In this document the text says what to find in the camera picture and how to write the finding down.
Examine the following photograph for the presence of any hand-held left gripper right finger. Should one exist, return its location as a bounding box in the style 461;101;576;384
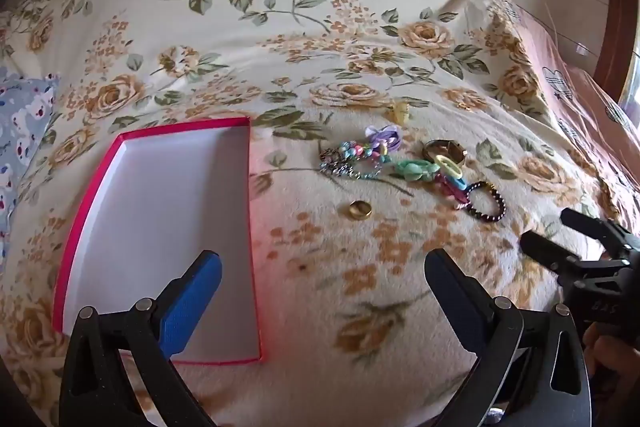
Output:
424;248;587;427

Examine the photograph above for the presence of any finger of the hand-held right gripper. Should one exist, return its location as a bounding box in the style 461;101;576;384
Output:
560;207;633;259
520;229;598;283

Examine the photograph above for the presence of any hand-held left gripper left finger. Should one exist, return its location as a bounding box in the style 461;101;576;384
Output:
59;251;222;427

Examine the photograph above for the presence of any black bead bracelet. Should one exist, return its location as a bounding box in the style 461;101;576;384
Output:
465;181;507;223

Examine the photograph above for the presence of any red box with white inside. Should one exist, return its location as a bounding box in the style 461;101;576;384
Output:
51;117;266;365

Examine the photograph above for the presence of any gold ring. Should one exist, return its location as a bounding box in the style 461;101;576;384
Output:
348;200;375;222

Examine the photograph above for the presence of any yellow-green jade bangle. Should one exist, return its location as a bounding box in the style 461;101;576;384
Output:
432;153;463;178

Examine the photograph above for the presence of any green hair tie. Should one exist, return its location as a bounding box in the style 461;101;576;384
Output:
395;158;441;182

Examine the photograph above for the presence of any wristwatch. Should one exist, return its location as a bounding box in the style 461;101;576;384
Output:
422;139;468;168

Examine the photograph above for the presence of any colourful bead bracelet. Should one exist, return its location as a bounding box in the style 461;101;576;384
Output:
335;141;396;165

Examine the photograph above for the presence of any purple hair tie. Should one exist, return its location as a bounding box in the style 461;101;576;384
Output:
365;125;403;152

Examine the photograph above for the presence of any yellow hair claw clip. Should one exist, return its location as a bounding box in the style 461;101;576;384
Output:
387;101;413;124

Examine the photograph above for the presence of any person's right hand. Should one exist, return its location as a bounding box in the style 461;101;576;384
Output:
582;322;640;388

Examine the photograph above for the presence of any pink printed bed sheet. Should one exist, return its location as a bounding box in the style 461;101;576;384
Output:
495;0;640;228

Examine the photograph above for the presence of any blue bear print pillow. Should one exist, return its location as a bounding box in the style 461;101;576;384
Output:
0;67;61;268

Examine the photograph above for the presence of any floral blanket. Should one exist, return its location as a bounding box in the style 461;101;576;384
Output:
0;0;640;427

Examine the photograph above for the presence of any metal chain bracelet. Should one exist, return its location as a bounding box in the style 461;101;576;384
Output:
319;148;386;180

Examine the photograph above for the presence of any wooden bed frame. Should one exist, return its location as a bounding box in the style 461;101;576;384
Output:
605;0;640;108

